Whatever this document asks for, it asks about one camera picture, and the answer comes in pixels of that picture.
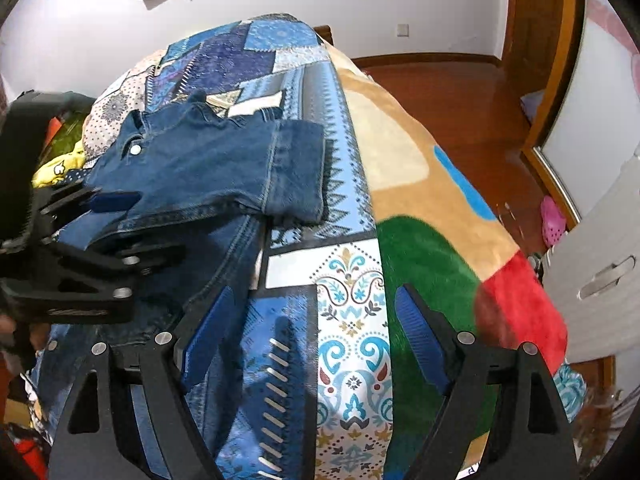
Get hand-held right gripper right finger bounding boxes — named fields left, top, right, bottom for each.
left=394, top=283, right=586, bottom=480

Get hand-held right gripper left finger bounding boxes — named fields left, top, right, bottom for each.
left=47, top=285, right=237, bottom=480

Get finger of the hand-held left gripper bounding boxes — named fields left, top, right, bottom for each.
left=0, top=240, right=187, bottom=325
left=30, top=185, right=142, bottom=243

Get blue denim jeans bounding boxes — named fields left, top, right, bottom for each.
left=30, top=90, right=327, bottom=480

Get yellow printed cloth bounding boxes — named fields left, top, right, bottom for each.
left=32, top=149, right=87, bottom=189

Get green cloth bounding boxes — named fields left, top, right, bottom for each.
left=49, top=112, right=93, bottom=157

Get red orange bag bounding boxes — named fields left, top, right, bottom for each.
left=0, top=422, right=52, bottom=480

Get pink slipper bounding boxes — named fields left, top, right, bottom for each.
left=540, top=195, right=569, bottom=247

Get colourful fleece blanket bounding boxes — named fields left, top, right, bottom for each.
left=320, top=35, right=569, bottom=480

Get blue patchwork bedsheet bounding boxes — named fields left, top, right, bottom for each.
left=82, top=12, right=396, bottom=480

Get lilac slipper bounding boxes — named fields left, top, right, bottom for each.
left=520, top=92, right=544, bottom=127

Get wooden framed wardrobe door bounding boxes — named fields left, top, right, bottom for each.
left=521, top=0, right=640, bottom=227

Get metal cabinet handle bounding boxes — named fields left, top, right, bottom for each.
left=579, top=255, right=637, bottom=302

